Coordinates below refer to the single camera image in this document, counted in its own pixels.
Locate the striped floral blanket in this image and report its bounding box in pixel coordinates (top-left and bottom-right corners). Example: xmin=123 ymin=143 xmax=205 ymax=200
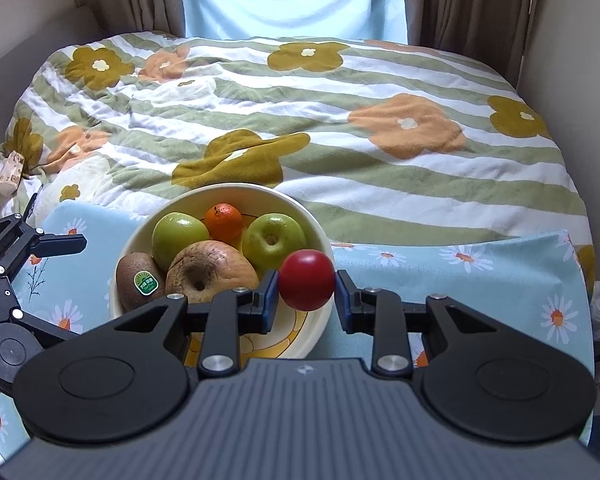
xmin=0 ymin=31 xmax=598 ymax=291

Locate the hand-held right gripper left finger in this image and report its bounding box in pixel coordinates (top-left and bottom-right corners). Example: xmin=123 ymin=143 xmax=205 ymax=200
xmin=92 ymin=272 xmax=281 ymax=378

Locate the wrinkled yellow-brown apple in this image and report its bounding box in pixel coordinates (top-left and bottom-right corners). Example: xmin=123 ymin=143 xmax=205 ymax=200
xmin=165 ymin=240 xmax=260 ymax=306

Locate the green apple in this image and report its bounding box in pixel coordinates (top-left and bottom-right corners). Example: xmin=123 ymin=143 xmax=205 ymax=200
xmin=241 ymin=213 xmax=308 ymax=277
xmin=152 ymin=212 xmax=212 ymax=273

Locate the patterned tissue pack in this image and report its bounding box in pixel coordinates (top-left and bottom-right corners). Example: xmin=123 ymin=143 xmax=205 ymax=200
xmin=0 ymin=150 xmax=26 ymax=196

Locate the red cherry tomato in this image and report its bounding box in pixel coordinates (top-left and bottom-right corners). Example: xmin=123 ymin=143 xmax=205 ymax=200
xmin=278 ymin=250 xmax=336 ymax=312

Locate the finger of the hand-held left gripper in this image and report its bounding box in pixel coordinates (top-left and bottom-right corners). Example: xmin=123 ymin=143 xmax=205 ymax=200
xmin=0 ymin=214 xmax=88 ymax=281
xmin=7 ymin=309 xmax=83 ymax=356

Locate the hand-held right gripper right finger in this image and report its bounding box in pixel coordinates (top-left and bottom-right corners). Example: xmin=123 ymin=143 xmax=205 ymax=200
xmin=334 ymin=269 xmax=518 ymax=376

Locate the small black object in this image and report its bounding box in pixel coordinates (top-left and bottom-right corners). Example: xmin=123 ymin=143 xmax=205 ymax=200
xmin=22 ymin=192 xmax=42 ymax=223

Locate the brown kiwi with sticker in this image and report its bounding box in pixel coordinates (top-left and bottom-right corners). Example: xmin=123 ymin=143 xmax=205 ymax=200
xmin=116 ymin=252 xmax=168 ymax=312

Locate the blue daisy tablecloth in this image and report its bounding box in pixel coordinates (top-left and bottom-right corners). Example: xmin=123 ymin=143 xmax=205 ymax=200
xmin=0 ymin=202 xmax=597 ymax=466

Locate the cream ceramic bowl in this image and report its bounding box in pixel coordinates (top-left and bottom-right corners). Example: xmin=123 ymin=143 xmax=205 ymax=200
xmin=109 ymin=183 xmax=335 ymax=359

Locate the small tangerine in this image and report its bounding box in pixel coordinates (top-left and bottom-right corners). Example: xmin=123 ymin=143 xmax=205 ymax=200
xmin=203 ymin=203 xmax=244 ymax=248

